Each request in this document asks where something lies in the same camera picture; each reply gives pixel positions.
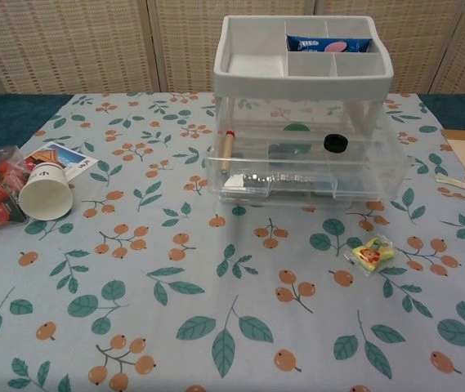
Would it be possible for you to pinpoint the white plastic drawer organizer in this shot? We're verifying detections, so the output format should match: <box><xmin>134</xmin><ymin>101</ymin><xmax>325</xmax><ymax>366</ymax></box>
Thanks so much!
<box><xmin>212</xmin><ymin>15</ymin><xmax>395</xmax><ymax>204</ymax></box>

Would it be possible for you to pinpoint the clear plastic container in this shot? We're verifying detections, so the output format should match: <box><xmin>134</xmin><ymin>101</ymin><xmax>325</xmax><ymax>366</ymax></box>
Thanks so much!
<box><xmin>219</xmin><ymin>190</ymin><xmax>385</xmax><ymax>204</ymax></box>

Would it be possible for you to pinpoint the wooden stick with red band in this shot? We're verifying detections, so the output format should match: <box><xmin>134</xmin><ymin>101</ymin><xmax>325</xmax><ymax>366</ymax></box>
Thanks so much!
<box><xmin>220</xmin><ymin>129</ymin><xmax>236</xmax><ymax>175</ymax></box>

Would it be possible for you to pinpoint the blue Oreo cookie packet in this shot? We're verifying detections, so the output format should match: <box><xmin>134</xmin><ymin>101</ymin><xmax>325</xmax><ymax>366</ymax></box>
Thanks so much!
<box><xmin>286</xmin><ymin>33</ymin><xmax>374</xmax><ymax>54</ymax></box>

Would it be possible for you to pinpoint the small silver packet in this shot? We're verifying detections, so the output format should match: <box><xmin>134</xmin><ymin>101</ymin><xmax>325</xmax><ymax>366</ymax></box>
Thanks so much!
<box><xmin>223</xmin><ymin>174</ymin><xmax>248</xmax><ymax>191</ymax></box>

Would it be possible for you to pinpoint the small yellow packet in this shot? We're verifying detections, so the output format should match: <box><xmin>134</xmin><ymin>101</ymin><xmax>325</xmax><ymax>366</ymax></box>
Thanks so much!
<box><xmin>344</xmin><ymin>233</ymin><xmax>396</xmax><ymax>277</ymax></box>

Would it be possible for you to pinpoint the clear plastic storage box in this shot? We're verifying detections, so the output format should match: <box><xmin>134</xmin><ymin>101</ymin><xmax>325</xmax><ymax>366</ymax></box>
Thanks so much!
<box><xmin>205</xmin><ymin>128</ymin><xmax>397</xmax><ymax>198</ymax></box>

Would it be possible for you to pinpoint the black bottle cap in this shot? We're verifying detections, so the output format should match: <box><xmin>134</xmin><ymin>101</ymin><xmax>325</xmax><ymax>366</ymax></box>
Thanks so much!
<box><xmin>323</xmin><ymin>133</ymin><xmax>350</xmax><ymax>154</ymax></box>

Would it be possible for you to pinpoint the picture postcard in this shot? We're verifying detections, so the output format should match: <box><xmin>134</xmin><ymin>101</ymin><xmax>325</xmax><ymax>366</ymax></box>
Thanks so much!
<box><xmin>23</xmin><ymin>140</ymin><xmax>98</xmax><ymax>183</ymax></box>

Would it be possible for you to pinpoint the white paper cup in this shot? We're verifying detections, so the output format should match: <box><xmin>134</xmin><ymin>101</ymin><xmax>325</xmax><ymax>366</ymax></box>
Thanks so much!
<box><xmin>18</xmin><ymin>162</ymin><xmax>74</xmax><ymax>221</ymax></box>

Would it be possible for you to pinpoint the floral leaf print tablecloth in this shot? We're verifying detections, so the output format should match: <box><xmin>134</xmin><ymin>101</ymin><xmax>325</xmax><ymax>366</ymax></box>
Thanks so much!
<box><xmin>0</xmin><ymin>91</ymin><xmax>465</xmax><ymax>392</ymax></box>

